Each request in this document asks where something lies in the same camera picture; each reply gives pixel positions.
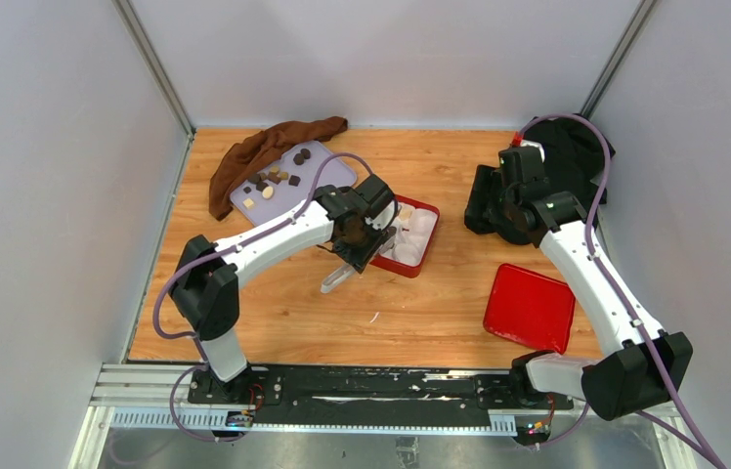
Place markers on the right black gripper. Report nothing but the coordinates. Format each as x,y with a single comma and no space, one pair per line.
488,180

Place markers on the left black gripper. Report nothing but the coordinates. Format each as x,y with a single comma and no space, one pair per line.
360,259

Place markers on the red chocolate box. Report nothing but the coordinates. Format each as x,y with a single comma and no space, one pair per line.
385,260

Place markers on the metal tongs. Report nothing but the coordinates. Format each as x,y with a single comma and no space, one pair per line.
337,277

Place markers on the red box lid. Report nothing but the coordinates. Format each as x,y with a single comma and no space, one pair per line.
530,309

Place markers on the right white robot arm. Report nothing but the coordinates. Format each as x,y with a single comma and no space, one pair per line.
643,364

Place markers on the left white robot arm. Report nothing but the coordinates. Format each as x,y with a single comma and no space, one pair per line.
206,286

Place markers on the white paper cup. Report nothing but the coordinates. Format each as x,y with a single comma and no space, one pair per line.
406,254
422,222

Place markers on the lavender tray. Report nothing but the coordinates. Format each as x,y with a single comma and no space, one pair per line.
283,185

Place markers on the black cloth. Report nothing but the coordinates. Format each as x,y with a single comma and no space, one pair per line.
575,153

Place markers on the brown cloth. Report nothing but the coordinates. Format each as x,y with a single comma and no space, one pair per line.
259,150

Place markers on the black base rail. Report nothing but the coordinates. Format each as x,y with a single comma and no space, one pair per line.
357,396

